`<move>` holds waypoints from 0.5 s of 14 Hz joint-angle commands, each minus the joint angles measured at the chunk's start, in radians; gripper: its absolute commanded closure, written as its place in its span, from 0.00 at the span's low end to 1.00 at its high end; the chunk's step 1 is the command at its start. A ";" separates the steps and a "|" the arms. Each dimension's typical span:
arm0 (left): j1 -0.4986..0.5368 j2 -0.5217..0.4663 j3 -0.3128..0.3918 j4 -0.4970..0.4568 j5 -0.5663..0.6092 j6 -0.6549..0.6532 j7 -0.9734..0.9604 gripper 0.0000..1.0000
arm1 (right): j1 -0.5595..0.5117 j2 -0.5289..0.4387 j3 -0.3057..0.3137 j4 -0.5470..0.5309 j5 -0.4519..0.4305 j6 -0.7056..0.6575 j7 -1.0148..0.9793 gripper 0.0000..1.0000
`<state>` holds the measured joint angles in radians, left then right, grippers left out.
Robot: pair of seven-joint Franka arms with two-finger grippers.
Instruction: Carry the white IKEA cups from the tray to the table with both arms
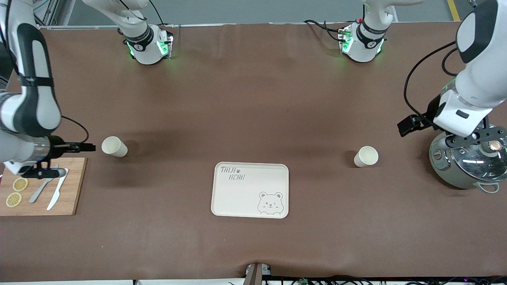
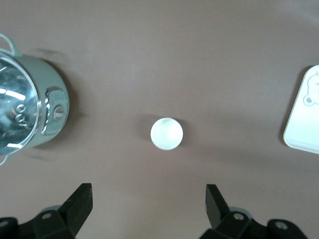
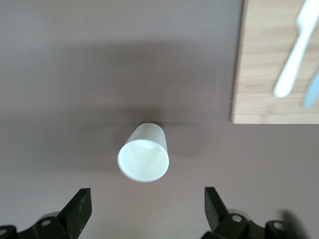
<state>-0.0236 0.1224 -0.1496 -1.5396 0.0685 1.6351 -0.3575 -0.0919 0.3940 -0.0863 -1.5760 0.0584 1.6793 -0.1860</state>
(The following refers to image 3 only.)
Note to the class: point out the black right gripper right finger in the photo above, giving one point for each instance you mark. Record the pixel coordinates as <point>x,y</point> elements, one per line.
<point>216,219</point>

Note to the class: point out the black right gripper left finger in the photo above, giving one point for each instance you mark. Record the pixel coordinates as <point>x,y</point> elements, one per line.
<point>74,214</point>

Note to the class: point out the white plastic cup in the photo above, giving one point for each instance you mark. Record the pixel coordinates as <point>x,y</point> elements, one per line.
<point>143,161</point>

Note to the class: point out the brown table cover mat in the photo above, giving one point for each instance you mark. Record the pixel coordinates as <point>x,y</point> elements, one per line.
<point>99,62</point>

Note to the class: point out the grey plastic knife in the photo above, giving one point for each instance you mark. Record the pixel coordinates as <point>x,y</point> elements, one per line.
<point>312,94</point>

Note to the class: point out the wooden cutting board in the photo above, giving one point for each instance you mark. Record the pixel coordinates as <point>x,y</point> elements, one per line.
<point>261,62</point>

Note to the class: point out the white plastic knife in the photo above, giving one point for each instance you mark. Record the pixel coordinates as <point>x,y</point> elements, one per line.
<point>290,69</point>

